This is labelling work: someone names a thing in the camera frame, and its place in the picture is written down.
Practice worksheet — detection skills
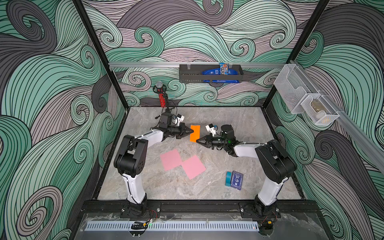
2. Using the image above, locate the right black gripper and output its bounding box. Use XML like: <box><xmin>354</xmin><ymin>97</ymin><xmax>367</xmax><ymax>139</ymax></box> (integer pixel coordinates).
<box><xmin>198</xmin><ymin>132</ymin><xmax>229</xmax><ymax>149</ymax></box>

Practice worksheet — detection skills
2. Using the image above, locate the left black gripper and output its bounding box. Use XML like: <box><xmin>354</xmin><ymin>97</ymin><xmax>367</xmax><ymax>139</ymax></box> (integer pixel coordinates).
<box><xmin>166</xmin><ymin>123</ymin><xmax>193</xmax><ymax>139</ymax></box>

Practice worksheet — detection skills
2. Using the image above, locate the orange square paper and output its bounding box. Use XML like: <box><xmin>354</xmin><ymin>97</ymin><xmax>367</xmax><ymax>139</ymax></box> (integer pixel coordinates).
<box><xmin>190</xmin><ymin>125</ymin><xmax>201</xmax><ymax>143</ymax></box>

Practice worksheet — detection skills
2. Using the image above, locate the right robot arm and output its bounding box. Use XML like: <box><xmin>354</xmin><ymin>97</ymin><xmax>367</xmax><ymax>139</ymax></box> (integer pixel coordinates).
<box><xmin>196</xmin><ymin>124</ymin><xmax>297</xmax><ymax>216</ymax></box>

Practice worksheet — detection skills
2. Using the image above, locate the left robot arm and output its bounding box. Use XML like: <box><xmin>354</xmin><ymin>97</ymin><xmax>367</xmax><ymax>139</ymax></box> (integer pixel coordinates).
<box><xmin>114</xmin><ymin>112</ymin><xmax>194</xmax><ymax>212</ymax></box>

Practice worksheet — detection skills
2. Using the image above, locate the right pink paper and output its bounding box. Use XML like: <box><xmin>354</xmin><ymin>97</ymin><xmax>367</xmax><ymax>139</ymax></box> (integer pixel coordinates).
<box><xmin>182</xmin><ymin>156</ymin><xmax>206</xmax><ymax>180</ymax></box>

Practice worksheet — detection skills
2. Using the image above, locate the pink paper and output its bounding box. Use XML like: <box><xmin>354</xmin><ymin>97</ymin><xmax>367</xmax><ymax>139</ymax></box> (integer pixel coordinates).
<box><xmin>182</xmin><ymin>156</ymin><xmax>206</xmax><ymax>180</ymax></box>
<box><xmin>160</xmin><ymin>149</ymin><xmax>183</xmax><ymax>171</ymax></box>

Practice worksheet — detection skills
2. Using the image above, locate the left pink paper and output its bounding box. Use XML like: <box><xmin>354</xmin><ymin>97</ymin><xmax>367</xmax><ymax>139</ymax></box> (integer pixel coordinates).
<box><xmin>160</xmin><ymin>149</ymin><xmax>183</xmax><ymax>171</ymax></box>

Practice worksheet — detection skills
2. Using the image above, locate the blue card box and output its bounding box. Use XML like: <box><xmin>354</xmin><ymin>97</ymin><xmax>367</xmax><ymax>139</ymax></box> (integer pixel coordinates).
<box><xmin>230</xmin><ymin>171</ymin><xmax>244</xmax><ymax>191</ymax></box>

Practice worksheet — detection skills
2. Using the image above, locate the microphone on tripod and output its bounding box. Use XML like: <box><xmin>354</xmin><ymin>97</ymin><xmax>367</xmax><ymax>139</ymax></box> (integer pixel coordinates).
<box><xmin>153</xmin><ymin>81</ymin><xmax>172</xmax><ymax>115</ymax></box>

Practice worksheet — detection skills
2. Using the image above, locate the blue snack packet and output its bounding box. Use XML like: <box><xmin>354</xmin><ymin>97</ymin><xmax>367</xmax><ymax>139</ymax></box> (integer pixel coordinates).
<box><xmin>202</xmin><ymin>63</ymin><xmax>239</xmax><ymax>83</ymax></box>

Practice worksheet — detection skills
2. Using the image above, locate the large clear plastic bin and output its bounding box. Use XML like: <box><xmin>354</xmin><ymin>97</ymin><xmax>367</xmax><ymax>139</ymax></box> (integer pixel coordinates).
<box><xmin>274</xmin><ymin>64</ymin><xmax>310</xmax><ymax>114</ymax></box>

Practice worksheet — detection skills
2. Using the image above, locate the small clear plastic bin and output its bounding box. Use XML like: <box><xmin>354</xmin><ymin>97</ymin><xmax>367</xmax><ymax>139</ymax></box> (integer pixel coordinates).
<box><xmin>301</xmin><ymin>94</ymin><xmax>340</xmax><ymax>126</ymax></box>

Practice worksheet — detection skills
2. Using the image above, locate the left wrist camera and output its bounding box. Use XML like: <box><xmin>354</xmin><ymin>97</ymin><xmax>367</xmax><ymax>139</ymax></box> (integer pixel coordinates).
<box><xmin>175</xmin><ymin>114</ymin><xmax>185</xmax><ymax>126</ymax></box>

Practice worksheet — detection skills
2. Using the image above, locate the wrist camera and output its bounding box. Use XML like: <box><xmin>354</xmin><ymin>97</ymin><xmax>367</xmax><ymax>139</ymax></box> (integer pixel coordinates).
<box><xmin>175</xmin><ymin>114</ymin><xmax>185</xmax><ymax>126</ymax></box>
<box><xmin>206</xmin><ymin>124</ymin><xmax>218</xmax><ymax>136</ymax></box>

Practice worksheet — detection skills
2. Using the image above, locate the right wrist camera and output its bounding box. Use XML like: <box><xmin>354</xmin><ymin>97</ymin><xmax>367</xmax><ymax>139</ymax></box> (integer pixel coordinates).
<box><xmin>206</xmin><ymin>124</ymin><xmax>218</xmax><ymax>136</ymax></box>

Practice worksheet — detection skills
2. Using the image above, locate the black wall shelf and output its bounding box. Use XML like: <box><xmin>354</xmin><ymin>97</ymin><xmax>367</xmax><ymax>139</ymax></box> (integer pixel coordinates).
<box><xmin>179</xmin><ymin>64</ymin><xmax>244</xmax><ymax>84</ymax></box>

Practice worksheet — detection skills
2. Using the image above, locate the aluminium rail back wall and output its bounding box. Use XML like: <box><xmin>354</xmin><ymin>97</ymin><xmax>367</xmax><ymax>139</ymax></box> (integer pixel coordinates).
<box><xmin>109</xmin><ymin>61</ymin><xmax>285</xmax><ymax>69</ymax></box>

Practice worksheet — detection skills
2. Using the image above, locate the aluminium rail wall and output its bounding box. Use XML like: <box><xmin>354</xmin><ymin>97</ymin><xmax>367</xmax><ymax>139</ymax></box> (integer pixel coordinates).
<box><xmin>109</xmin><ymin>61</ymin><xmax>285</xmax><ymax>69</ymax></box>
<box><xmin>290</xmin><ymin>60</ymin><xmax>384</xmax><ymax>174</ymax></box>

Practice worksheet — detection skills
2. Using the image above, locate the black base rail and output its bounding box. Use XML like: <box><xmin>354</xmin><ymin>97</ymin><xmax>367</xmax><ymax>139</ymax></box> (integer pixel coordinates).
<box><xmin>81</xmin><ymin>200</ymin><xmax>320</xmax><ymax>214</ymax></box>

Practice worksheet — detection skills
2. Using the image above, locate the white slotted cable duct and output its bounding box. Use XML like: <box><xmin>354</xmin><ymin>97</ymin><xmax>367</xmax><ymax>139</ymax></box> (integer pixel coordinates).
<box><xmin>85</xmin><ymin>221</ymin><xmax>259</xmax><ymax>232</ymax></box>

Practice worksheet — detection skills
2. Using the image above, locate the aluminium rail right wall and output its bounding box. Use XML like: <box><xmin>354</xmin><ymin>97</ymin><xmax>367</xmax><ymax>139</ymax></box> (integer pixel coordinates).
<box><xmin>290</xmin><ymin>60</ymin><xmax>384</xmax><ymax>174</ymax></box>

